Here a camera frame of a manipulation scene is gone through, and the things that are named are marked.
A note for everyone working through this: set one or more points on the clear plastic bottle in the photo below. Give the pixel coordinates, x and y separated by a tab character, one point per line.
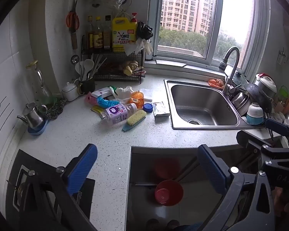
118	114

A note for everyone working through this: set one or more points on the clear glass bottle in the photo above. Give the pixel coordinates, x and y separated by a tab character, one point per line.
39	81

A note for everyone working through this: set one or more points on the stainless steel sink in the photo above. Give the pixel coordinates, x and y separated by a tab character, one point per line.
204	105

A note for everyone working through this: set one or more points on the ginger root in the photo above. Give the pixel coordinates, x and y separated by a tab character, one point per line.
130	67

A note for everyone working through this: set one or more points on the white plastic bag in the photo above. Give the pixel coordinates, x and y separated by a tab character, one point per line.
137	46

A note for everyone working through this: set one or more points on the dark utensil mug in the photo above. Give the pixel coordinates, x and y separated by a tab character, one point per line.
86	86

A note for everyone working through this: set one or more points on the black wok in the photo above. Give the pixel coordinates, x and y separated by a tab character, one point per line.
259	96

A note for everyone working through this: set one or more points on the small steel pot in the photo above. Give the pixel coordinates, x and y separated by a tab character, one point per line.
32	115

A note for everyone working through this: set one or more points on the yellow detergent jug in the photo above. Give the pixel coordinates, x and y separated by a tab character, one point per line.
122	35

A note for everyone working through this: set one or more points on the blue bottle cap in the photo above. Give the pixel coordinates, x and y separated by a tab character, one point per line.
148	107

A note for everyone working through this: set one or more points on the white and blue bowl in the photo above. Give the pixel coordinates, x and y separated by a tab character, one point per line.
255	113

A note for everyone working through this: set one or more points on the dark oil bottle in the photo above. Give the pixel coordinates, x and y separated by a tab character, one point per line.
89	35

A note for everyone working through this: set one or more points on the yellow foil packet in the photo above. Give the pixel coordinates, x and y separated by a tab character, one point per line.
96	109

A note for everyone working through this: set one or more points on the white rice cooker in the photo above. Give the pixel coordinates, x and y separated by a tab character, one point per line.
266	84

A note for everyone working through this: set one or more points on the steel faucet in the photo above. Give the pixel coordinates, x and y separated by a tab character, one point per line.
231	72

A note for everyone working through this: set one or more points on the white rubber glove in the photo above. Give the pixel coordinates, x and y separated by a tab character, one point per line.
124	92

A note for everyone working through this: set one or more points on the orange plastic bag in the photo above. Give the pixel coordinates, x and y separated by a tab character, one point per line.
137	98

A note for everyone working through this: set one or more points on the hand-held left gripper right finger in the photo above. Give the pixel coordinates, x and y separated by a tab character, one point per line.
212	170

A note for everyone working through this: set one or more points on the black gas stove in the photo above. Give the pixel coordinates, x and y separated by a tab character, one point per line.
48	197

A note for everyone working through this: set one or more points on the blue packet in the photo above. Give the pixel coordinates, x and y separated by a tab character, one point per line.
107	103

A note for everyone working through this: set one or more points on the window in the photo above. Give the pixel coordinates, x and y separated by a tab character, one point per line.
200	21

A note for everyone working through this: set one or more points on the white waffle cloth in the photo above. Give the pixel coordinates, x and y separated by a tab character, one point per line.
148	93

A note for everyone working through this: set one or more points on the green plastic basket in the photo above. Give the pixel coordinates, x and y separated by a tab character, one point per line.
283	92

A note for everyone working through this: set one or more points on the person's foot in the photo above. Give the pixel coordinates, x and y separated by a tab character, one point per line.
153	224
172	225

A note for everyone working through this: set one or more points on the white bottle print packet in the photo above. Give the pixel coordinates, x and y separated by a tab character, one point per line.
161	110

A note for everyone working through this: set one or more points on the person's right hand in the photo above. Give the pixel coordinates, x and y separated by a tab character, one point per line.
278	198

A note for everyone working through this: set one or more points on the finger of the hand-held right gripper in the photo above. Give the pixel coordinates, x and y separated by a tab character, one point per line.
277	127
249	140

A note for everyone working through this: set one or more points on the brown sauce bottle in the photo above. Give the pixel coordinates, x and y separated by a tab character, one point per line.
107	32

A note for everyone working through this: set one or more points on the steel wool scrubber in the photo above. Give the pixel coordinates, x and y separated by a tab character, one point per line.
55	109

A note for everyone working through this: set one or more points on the pink packet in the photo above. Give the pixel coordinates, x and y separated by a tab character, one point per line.
90	99

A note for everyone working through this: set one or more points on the black plastic bag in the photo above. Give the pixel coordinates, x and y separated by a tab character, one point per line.
144	30

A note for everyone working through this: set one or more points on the white rice paddle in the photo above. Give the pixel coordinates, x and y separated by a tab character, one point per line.
88	65

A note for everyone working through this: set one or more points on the white medicine box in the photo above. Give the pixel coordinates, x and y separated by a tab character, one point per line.
101	92

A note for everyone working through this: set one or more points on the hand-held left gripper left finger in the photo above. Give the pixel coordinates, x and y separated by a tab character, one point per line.
83	166

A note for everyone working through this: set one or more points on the orange cloth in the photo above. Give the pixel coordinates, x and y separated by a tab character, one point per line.
216	83

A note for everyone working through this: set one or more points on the white spoon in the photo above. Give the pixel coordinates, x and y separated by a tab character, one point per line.
78	67

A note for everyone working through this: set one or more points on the white lidded jar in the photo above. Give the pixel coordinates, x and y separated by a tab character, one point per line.
69	92

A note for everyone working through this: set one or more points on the metal strainer ladle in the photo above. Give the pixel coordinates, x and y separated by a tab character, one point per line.
74	59

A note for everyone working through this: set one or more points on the green and white box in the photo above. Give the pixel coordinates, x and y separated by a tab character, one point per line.
113	88

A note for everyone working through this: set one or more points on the red plastic bin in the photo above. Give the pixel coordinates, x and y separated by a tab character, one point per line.
168	192

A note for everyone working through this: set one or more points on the yellow label oil bottle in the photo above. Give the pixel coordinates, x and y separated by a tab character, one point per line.
98	35

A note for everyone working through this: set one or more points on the blue plastic dish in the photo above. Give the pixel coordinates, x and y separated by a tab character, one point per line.
38	129

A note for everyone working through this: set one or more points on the yellow bristle scrub brush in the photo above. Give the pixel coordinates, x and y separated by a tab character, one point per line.
134	120

